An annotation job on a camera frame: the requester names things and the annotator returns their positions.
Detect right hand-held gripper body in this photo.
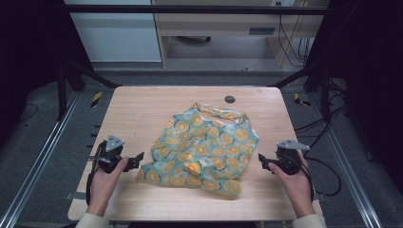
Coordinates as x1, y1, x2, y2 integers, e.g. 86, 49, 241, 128
270, 139, 311, 176

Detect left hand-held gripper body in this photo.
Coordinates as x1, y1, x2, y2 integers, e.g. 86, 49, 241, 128
91, 134, 127, 174

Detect green orange floral shopping bag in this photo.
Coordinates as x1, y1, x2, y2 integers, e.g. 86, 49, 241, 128
136, 102, 260, 199

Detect person's left hand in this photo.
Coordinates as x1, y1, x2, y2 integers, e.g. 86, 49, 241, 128
86, 156, 130, 217

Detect person's right hand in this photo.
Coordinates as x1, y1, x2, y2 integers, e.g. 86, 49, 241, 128
267, 152, 317, 219

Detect yellow black striped tape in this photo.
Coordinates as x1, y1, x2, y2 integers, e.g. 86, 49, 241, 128
293, 92, 312, 107
90, 91, 104, 108

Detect white cabinet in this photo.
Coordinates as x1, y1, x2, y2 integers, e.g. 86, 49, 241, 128
64, 0, 163, 63

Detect light wooden desk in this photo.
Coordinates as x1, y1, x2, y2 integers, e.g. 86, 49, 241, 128
151, 0, 331, 68

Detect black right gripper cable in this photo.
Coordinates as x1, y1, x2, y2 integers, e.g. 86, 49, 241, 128
296, 151, 316, 202

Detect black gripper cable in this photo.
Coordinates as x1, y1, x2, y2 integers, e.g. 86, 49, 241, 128
85, 141, 108, 206
296, 151, 316, 202

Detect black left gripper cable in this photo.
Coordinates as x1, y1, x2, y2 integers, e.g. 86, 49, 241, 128
85, 141, 108, 206

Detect black floor cable bundle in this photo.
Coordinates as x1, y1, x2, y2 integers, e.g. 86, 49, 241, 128
294, 88, 348, 156

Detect looped black floor cable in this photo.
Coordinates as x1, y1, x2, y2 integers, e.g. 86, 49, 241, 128
304, 156, 343, 197

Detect aluminium floor rail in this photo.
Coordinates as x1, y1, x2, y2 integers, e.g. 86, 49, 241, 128
308, 93, 383, 228
0, 91, 81, 228

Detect black metal frame stand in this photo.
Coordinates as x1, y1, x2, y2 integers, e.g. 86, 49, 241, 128
56, 61, 120, 122
271, 61, 333, 124

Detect thin black floor cable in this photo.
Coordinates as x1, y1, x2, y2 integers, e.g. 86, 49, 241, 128
18, 102, 40, 124

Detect hanging black desk cables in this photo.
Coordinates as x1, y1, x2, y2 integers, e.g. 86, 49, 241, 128
277, 1, 312, 68

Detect black horizontal frame bar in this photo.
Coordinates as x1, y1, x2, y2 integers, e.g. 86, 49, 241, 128
65, 4, 329, 15

